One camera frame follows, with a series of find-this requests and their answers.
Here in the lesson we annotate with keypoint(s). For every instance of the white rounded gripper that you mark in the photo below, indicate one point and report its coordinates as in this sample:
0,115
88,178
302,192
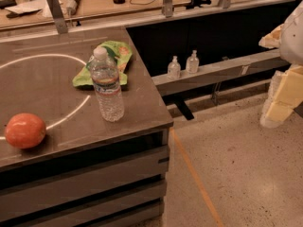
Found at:
294,38

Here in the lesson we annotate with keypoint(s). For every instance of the clear plastic water bottle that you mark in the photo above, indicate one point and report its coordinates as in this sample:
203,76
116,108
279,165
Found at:
105,76

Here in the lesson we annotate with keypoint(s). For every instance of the right small sanitizer bottle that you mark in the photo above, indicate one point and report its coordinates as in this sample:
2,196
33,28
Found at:
192,63

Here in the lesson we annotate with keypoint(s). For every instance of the small sanitizer bottle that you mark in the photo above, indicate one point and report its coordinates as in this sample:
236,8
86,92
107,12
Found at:
192,63
174,69

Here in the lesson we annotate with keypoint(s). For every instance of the left small sanitizer bottle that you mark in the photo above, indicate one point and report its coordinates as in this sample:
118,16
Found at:
174,69

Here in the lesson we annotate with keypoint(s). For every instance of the red apple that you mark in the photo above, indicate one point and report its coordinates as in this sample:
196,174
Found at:
25,130

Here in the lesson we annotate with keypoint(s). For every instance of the green snack bag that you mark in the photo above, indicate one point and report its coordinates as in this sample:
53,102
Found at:
120,52

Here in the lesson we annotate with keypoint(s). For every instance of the grey cylindrical tool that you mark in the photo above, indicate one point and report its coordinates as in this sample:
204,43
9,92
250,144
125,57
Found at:
72,6

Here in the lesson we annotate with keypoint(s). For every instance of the grey drawer cabinet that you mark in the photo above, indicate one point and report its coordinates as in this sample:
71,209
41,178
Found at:
87,172

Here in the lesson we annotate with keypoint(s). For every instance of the white paper sheet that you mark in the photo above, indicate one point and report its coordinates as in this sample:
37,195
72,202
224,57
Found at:
21,9

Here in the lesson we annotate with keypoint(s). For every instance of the wooden background workbench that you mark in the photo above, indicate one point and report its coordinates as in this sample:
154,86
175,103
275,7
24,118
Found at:
132,13

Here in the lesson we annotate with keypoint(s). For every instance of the middle metal bracket post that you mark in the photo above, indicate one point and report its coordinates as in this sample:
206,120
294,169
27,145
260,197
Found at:
167,8

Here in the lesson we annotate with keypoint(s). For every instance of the left metal bracket post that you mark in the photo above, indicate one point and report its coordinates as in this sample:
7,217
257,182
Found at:
56,12

